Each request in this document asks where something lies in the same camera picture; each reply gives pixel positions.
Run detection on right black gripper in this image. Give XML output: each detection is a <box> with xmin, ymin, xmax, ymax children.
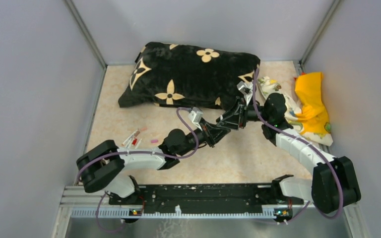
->
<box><xmin>216</xmin><ymin>97</ymin><xmax>271</xmax><ymax>131</ymax></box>

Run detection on white pen brown cap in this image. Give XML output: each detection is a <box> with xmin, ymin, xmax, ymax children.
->
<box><xmin>124</xmin><ymin>131</ymin><xmax>140</xmax><ymax>148</ymax></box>

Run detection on white pen red band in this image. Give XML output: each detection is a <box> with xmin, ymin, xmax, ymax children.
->
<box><xmin>122</xmin><ymin>129</ymin><xmax>139</xmax><ymax>146</ymax></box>

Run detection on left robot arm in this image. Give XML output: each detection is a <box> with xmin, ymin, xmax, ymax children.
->
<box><xmin>76</xmin><ymin>120</ymin><xmax>231</xmax><ymax>205</ymax></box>

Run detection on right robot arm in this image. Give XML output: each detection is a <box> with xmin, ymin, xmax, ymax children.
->
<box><xmin>216</xmin><ymin>93</ymin><xmax>361</xmax><ymax>214</ymax></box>

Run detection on white patterned cloth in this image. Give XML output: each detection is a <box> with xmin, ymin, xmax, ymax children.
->
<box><xmin>257</xmin><ymin>76</ymin><xmax>333</xmax><ymax>146</ymax></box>

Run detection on black floral pillow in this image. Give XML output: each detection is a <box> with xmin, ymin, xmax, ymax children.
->
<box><xmin>118</xmin><ymin>42</ymin><xmax>261</xmax><ymax>110</ymax></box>

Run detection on yellow cloth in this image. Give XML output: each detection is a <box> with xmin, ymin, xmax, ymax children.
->
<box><xmin>295</xmin><ymin>72</ymin><xmax>331</xmax><ymax>138</ymax></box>

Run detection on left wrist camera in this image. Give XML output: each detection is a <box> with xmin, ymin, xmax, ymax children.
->
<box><xmin>188</xmin><ymin>107</ymin><xmax>203</xmax><ymax>130</ymax></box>

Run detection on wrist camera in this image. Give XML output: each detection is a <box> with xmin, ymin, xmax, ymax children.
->
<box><xmin>237</xmin><ymin>81</ymin><xmax>253</xmax><ymax>98</ymax></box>
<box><xmin>188</xmin><ymin>107</ymin><xmax>203</xmax><ymax>130</ymax></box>

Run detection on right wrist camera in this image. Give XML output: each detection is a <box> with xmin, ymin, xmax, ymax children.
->
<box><xmin>237</xmin><ymin>81</ymin><xmax>253</xmax><ymax>98</ymax></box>

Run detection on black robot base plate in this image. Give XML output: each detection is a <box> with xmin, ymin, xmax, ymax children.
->
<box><xmin>109</xmin><ymin>183</ymin><xmax>303</xmax><ymax>215</ymax></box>

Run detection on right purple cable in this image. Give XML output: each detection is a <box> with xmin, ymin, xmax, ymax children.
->
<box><xmin>252</xmin><ymin>67</ymin><xmax>345</xmax><ymax>220</ymax></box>

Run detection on purple cable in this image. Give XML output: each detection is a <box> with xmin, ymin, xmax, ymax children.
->
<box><xmin>252</xmin><ymin>67</ymin><xmax>345</xmax><ymax>220</ymax></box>
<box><xmin>74</xmin><ymin>107</ymin><xmax>200</xmax><ymax>235</ymax></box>

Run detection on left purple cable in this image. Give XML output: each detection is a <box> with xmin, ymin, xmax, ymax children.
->
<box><xmin>74</xmin><ymin>107</ymin><xmax>200</xmax><ymax>235</ymax></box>

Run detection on aluminium frame rail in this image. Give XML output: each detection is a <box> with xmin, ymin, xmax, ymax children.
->
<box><xmin>51</xmin><ymin>183</ymin><xmax>359</xmax><ymax>238</ymax></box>

